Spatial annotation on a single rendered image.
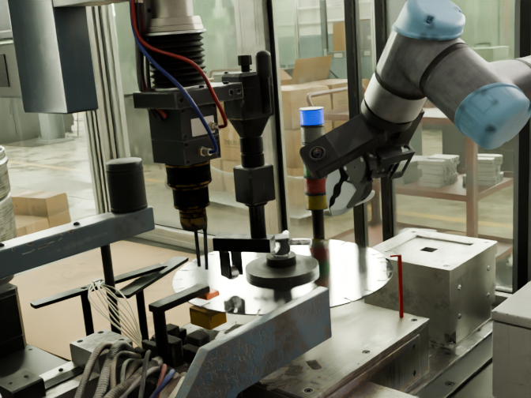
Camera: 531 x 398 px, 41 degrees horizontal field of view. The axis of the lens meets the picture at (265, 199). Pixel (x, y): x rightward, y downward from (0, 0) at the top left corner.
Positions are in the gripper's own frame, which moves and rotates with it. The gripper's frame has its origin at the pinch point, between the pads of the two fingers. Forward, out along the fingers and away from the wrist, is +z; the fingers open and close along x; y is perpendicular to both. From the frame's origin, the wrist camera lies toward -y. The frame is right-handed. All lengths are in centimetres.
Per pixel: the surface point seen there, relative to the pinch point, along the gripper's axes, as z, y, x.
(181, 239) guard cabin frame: 75, 11, 53
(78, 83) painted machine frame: -14.1, -33.1, 19.0
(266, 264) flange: 7.3, -10.3, -1.8
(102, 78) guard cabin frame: 57, 4, 101
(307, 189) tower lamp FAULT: 16.7, 11.4, 16.8
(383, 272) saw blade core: 1.8, 2.7, -11.8
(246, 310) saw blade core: 1.6, -19.9, -11.1
